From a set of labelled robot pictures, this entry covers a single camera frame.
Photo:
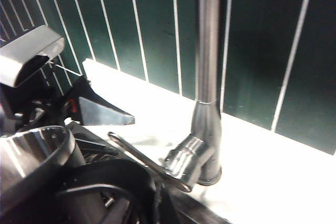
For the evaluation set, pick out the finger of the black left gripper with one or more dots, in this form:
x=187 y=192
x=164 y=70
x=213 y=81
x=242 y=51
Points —
x=99 y=113
x=82 y=87

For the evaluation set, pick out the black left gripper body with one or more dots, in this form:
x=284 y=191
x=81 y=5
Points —
x=31 y=103

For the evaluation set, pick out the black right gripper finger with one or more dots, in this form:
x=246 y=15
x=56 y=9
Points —
x=165 y=205

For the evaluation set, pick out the black steel-rimmed mug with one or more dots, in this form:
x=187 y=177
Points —
x=31 y=150

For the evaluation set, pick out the dark metal kitchen faucet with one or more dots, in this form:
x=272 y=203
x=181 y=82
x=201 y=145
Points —
x=208 y=51

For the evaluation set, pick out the black roll-up drying rack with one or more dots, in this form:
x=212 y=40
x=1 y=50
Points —
x=97 y=151

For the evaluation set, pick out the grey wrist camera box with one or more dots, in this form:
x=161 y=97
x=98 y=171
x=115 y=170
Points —
x=29 y=51

